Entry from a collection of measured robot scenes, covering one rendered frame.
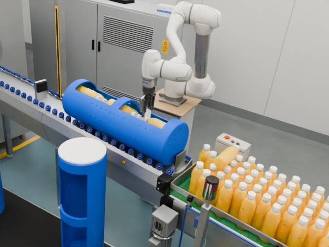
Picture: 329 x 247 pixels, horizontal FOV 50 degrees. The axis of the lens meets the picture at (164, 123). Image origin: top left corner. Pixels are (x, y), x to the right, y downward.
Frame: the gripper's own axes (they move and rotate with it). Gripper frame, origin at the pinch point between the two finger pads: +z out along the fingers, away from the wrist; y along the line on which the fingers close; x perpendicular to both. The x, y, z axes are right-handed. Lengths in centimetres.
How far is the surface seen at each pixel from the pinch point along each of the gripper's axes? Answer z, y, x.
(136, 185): 47.4, 8.6, 4.5
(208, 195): 1, 37, 67
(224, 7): -26, -274, -94
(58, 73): 17, -31, -121
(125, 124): 4.7, 11.4, -6.4
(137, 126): 2.7, 10.3, 1.9
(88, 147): 16.5, 32.3, -15.8
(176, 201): 30, 21, 42
